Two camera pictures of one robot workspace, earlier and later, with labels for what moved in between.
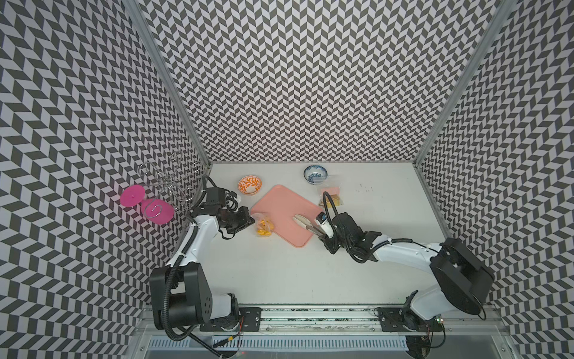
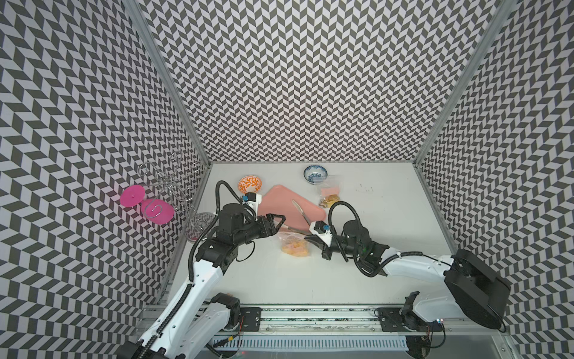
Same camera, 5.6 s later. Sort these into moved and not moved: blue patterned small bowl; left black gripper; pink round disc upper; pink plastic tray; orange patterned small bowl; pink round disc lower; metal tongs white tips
Moved: metal tongs white tips; left black gripper
Not moved: pink plastic tray; blue patterned small bowl; pink round disc upper; orange patterned small bowl; pink round disc lower
